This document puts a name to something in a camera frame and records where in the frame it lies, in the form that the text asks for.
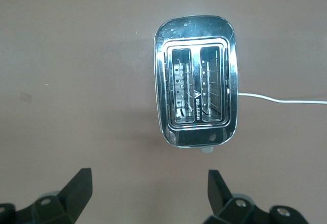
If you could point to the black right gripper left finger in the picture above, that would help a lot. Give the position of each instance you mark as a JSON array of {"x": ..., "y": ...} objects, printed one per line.
[{"x": 74, "y": 196}]

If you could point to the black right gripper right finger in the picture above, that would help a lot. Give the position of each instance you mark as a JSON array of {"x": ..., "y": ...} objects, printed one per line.
[{"x": 217, "y": 196}]

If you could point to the silver and beige toaster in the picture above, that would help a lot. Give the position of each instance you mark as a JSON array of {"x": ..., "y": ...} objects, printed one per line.
[{"x": 195, "y": 81}]

